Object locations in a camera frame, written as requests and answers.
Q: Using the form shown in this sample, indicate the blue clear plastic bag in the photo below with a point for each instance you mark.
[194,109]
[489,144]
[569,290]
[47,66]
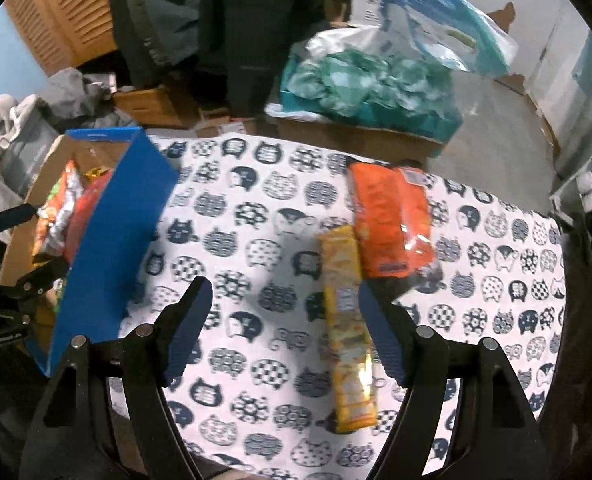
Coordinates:
[441,15]

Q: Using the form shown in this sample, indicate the large cardboard box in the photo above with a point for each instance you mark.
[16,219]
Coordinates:
[356,137]

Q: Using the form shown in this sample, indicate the orange snack packet dark contents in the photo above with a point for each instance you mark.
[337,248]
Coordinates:
[386,220]

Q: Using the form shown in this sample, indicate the teal plastic bags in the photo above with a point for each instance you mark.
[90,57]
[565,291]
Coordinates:
[366,80]

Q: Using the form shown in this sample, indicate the wooden louvered cabinet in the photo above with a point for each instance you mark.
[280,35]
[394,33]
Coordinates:
[61,10]

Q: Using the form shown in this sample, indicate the grey clothing pile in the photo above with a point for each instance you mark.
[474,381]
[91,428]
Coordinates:
[51,105]

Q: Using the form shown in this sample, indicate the blue cardboard box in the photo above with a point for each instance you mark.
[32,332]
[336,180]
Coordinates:
[116,240]

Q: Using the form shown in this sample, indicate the orange packet with green label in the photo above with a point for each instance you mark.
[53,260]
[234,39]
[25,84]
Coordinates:
[56,205]

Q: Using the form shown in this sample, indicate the small cardboard box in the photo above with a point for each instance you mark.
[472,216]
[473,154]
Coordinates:
[151,105]

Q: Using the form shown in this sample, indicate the cat print tablecloth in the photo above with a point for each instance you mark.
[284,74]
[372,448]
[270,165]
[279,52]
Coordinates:
[256,210]

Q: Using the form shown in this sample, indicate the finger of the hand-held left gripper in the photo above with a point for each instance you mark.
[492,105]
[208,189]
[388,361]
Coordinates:
[6,217]
[38,280]

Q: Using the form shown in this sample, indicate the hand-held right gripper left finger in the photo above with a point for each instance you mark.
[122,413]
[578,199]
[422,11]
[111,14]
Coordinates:
[191,332]

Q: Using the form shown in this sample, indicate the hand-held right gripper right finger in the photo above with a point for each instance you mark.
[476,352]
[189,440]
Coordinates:
[383,337]

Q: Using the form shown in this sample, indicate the dark hanging coats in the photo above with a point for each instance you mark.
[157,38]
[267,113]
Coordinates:
[226,25]

